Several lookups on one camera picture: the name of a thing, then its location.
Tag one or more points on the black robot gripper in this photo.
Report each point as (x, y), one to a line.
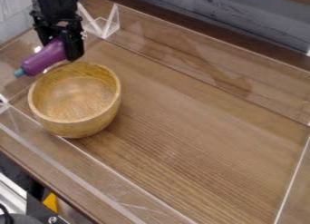
(55, 17)

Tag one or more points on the purple toy eggplant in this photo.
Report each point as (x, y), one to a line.
(50, 55)

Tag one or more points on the brown wooden bowl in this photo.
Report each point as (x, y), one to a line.
(75, 99)

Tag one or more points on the yellow black equipment base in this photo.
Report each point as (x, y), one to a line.
(26, 197)

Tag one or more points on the clear acrylic table enclosure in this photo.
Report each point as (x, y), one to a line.
(209, 147)

